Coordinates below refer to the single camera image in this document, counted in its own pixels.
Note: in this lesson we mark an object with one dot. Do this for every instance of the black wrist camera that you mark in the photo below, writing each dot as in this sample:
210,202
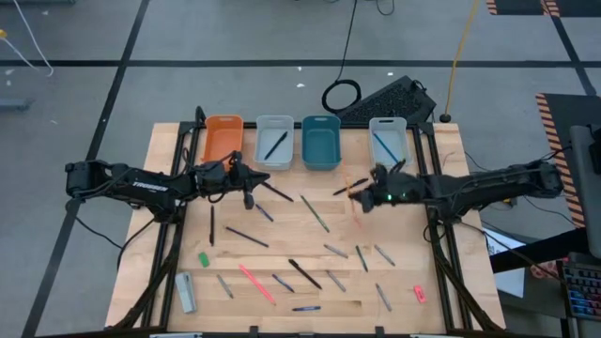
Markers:
211,173
399,185

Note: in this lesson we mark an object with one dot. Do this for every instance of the orange pencil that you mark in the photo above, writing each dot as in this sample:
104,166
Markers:
357,218

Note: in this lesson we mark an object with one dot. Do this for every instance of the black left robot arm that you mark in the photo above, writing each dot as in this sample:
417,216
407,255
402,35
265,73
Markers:
141,188

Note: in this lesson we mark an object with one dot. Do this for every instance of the teal plastic bin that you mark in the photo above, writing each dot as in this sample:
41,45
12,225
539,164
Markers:
321,145

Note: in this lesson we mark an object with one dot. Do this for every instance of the black pencil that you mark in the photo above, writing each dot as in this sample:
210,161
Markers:
246,237

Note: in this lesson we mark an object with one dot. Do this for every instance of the pink pencil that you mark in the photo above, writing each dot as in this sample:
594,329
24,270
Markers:
257,284

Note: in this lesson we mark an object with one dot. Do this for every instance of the green pencil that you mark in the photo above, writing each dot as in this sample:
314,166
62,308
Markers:
314,213

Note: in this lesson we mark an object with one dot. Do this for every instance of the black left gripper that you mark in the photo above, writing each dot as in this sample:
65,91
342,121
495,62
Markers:
248,201

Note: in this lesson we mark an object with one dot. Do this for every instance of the black aluminium table frame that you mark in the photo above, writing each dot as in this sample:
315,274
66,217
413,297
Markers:
164,300

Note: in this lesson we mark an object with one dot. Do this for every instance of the light grey plastic bin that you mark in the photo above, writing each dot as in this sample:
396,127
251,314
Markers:
399,133
263,159

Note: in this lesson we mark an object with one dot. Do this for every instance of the orange plastic bin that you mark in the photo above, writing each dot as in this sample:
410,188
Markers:
223,138

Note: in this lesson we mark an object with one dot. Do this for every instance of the white paper sheet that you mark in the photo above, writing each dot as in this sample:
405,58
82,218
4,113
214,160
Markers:
512,281

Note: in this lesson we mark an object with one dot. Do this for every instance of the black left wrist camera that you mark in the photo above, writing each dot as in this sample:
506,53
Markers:
211,173

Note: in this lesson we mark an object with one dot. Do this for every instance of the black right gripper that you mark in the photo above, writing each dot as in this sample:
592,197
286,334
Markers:
368,203

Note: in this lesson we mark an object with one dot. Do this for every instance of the grey stapler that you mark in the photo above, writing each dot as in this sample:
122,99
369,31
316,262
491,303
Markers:
185,292

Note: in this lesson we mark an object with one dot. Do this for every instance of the blue crayon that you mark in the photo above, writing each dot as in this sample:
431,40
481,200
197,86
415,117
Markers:
306,308
283,283
264,212

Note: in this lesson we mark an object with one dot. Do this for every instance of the green eraser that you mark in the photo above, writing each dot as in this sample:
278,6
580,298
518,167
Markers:
203,259

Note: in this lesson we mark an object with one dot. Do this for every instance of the grey crayon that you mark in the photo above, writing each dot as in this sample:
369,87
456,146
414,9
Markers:
383,297
225,286
384,255
335,281
335,250

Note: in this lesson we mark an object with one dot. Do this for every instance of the pink eraser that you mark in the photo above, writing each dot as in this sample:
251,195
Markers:
420,294

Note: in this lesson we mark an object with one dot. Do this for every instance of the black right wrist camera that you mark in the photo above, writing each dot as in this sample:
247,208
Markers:
399,185

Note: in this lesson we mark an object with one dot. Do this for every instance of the black hazard-striped floor mat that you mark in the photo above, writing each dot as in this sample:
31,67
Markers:
563,112
521,5

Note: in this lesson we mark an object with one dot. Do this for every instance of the colourful backlit keyboard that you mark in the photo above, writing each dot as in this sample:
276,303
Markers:
584,291

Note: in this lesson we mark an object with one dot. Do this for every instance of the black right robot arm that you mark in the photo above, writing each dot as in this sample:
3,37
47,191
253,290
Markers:
493,183

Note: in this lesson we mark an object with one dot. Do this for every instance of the large black pen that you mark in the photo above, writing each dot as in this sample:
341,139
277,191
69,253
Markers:
305,273

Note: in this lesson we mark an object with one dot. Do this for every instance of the green crayon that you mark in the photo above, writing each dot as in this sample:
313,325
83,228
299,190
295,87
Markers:
361,258

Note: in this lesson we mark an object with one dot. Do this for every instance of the grey monitor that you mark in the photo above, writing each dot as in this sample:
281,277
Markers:
587,197

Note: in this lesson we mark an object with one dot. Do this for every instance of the blue pencil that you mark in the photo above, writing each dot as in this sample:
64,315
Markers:
385,148

